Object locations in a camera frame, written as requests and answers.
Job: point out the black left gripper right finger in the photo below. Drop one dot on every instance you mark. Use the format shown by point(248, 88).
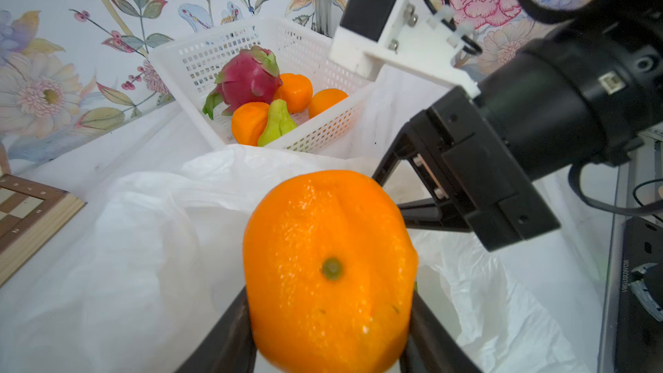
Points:
point(430, 348)

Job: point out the red dragon fruit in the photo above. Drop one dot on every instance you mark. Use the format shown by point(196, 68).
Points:
point(251, 76)

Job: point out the orange mandarin fruit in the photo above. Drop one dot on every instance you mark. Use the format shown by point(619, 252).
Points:
point(297, 91)
point(248, 122)
point(324, 100)
point(330, 274)

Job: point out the white translucent plastic bag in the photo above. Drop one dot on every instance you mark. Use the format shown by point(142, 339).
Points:
point(139, 278)

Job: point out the white perforated plastic basket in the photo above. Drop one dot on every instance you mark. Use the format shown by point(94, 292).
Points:
point(187, 67)

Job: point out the green pear fruit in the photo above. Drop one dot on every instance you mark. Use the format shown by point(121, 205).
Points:
point(279, 123)

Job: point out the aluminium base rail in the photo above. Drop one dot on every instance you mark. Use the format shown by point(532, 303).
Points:
point(631, 338)

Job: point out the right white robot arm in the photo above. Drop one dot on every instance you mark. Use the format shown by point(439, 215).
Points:
point(581, 95)

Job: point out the wooden folding chessboard box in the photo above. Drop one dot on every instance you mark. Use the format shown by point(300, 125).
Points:
point(31, 214)

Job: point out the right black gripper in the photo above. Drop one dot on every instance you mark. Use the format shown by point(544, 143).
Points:
point(581, 95)

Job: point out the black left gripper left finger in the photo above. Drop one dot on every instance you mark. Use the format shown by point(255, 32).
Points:
point(229, 347)

